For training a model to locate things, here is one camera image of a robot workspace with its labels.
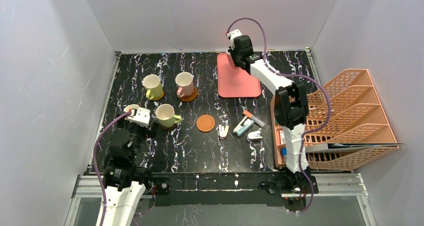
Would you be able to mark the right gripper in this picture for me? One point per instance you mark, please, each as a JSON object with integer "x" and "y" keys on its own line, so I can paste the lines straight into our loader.
{"x": 234, "y": 55}

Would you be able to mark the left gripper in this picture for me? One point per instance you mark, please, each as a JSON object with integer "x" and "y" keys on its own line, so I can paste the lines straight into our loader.
{"x": 145, "y": 129}

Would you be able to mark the dark brown mug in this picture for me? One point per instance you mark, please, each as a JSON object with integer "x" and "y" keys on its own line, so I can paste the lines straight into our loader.
{"x": 131, "y": 107}

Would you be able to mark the green mug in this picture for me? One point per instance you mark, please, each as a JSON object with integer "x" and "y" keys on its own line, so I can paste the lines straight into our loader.
{"x": 165, "y": 113}
{"x": 153, "y": 86}

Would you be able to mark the small orange coaster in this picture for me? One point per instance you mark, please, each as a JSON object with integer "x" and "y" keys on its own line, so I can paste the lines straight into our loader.
{"x": 159, "y": 97}

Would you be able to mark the dark brown coaster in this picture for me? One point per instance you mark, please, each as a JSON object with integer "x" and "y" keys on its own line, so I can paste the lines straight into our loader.
{"x": 169, "y": 128}

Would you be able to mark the pink tray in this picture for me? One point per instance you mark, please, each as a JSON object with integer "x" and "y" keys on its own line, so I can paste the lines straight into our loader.
{"x": 233, "y": 82}

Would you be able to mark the green mug front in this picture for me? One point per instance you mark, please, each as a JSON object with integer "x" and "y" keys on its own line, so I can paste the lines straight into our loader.
{"x": 153, "y": 86}

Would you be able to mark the brown saucer coaster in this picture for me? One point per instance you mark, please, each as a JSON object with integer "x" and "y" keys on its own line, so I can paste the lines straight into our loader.
{"x": 190, "y": 97}

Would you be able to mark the pink mug front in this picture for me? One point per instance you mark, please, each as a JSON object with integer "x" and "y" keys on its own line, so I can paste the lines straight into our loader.
{"x": 185, "y": 85}

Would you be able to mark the light orange coaster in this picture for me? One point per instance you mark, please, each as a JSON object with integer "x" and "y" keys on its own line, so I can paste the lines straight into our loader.
{"x": 205, "y": 123}

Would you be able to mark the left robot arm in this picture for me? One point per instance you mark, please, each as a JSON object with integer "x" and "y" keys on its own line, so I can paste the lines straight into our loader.
{"x": 123, "y": 182}

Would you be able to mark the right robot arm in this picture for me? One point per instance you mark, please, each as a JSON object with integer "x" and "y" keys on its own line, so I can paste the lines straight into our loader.
{"x": 290, "y": 108}

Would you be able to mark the orange grey marker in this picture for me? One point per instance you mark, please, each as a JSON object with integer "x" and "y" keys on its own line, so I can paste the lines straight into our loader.
{"x": 253, "y": 118}

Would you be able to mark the blue white stapler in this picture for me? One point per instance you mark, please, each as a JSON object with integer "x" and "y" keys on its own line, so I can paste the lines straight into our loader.
{"x": 244, "y": 125}

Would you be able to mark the small white stapler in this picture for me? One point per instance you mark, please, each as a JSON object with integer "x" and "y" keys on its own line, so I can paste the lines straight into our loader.
{"x": 223, "y": 131}

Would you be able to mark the white stapler right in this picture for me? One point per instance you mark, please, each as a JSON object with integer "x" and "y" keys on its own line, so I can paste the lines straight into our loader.
{"x": 254, "y": 136}

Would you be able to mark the white red card box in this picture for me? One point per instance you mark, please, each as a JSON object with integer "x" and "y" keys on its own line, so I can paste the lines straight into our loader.
{"x": 282, "y": 137}

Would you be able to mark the blue stamp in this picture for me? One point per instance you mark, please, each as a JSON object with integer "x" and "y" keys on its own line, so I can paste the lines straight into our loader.
{"x": 284, "y": 155}

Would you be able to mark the orange file organizer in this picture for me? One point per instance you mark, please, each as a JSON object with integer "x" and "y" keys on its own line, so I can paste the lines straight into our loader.
{"x": 358, "y": 131}

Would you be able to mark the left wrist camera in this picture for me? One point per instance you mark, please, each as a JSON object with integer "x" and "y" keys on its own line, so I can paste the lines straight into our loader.
{"x": 141, "y": 117}

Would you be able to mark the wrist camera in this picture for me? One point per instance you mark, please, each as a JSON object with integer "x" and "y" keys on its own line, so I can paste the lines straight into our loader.
{"x": 141, "y": 117}
{"x": 231, "y": 36}

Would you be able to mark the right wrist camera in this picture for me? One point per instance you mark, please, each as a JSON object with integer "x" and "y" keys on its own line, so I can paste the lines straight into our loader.
{"x": 231, "y": 36}

